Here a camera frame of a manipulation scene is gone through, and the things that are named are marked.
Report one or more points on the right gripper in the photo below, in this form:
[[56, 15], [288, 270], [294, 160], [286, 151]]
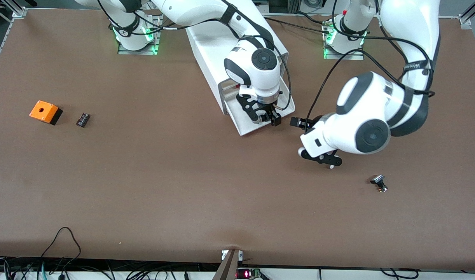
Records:
[[267, 112]]

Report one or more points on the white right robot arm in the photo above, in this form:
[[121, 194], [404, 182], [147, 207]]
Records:
[[191, 11]]

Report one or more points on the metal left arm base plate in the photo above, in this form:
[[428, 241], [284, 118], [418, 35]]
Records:
[[354, 56]]

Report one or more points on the white drawer cabinet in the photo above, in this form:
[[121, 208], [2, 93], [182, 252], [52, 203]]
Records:
[[210, 50]]

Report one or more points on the orange button box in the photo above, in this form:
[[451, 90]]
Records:
[[43, 110]]

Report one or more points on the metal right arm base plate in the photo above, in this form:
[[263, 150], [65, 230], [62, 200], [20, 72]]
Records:
[[138, 51]]

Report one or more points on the black silver key switch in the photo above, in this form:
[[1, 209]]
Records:
[[378, 182]]

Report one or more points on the aluminium frame profile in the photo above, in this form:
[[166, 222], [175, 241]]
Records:
[[470, 13], [19, 12]]

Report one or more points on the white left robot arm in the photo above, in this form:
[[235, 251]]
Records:
[[373, 116]]

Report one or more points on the white plastic drawer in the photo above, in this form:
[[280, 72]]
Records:
[[245, 125]]

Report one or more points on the black red display device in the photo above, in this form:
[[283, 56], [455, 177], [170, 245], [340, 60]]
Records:
[[247, 274]]

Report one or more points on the small black terminal block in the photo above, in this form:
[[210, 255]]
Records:
[[83, 119]]

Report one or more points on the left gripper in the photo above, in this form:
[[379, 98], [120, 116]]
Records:
[[309, 124]]

